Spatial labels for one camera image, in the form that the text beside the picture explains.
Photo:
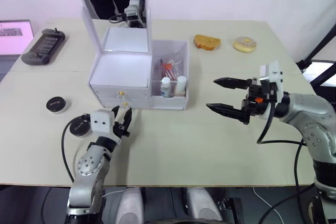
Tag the toasted bread slice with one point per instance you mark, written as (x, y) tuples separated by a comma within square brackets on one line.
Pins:
[(207, 42)]

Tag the brush set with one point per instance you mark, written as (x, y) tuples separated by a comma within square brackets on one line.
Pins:
[(168, 70)]

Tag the black round compact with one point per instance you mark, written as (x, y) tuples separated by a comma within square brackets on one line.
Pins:
[(78, 127), (56, 104)]

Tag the white mirrored makeup organizer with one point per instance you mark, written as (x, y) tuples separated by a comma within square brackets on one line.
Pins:
[(120, 72)]

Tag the black floor box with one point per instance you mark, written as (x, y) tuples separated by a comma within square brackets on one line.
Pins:
[(232, 208)]

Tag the grey rounded shell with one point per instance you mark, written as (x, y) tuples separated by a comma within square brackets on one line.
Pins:
[(131, 205), (202, 205)]

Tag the black handheld game controller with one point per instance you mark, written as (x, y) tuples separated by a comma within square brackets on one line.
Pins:
[(43, 47)]

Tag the beige foundation bottle white cap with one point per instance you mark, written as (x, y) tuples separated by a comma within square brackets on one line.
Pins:
[(181, 83)]

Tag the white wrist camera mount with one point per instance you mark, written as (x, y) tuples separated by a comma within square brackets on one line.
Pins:
[(274, 74), (102, 121)]

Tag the black tripod stand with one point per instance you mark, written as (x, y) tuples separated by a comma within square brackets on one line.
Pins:
[(321, 45)]

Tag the white glazed donut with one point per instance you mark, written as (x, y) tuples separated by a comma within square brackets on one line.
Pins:
[(237, 45)]

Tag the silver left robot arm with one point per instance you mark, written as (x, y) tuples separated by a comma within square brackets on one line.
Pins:
[(89, 166)]

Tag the clear printed bottle white cap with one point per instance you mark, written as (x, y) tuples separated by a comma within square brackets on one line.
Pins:
[(166, 87)]

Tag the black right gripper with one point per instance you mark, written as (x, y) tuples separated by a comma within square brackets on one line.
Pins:
[(256, 103)]

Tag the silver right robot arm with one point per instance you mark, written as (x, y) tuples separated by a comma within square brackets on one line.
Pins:
[(309, 108)]

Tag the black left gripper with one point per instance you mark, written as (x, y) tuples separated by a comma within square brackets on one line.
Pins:
[(120, 129)]

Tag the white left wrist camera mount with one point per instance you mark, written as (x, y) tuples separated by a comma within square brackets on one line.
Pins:
[(102, 121)]

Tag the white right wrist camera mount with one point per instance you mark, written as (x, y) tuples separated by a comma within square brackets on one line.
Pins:
[(274, 74)]

